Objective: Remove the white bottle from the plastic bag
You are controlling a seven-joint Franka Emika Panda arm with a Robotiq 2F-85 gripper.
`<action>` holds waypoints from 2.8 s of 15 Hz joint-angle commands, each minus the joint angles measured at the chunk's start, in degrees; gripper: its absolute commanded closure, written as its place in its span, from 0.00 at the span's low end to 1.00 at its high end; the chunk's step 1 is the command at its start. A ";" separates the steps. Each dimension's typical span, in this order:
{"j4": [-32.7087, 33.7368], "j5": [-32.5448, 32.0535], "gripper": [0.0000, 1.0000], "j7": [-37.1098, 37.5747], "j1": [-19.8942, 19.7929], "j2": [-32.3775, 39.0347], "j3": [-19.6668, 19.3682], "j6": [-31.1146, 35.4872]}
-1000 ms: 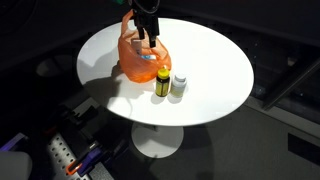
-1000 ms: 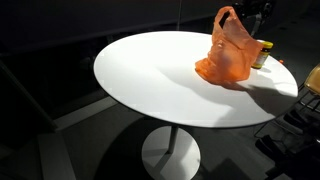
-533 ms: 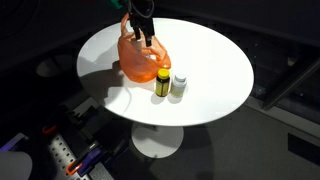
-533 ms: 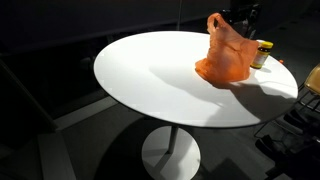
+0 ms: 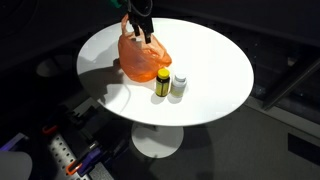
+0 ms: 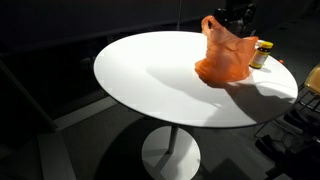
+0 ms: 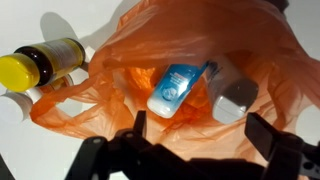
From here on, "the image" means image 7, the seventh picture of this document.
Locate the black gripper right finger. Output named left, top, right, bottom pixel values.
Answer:
left=244, top=112, right=305, bottom=180

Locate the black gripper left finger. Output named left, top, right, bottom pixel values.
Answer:
left=113, top=110, right=158, bottom=158

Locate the white bottle grey cap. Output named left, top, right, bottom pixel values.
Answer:
left=203, top=57, right=260, bottom=125

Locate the blue label white bottle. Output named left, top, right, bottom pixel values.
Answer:
left=146, top=63, right=209, bottom=119

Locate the orange plastic bag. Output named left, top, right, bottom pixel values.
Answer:
left=29, top=0, right=320, bottom=168

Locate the yellow cap dark bottle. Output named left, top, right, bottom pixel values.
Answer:
left=0, top=37, right=87, bottom=93

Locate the white cap pill bottle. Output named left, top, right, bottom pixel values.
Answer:
left=0, top=73, right=75, bottom=125

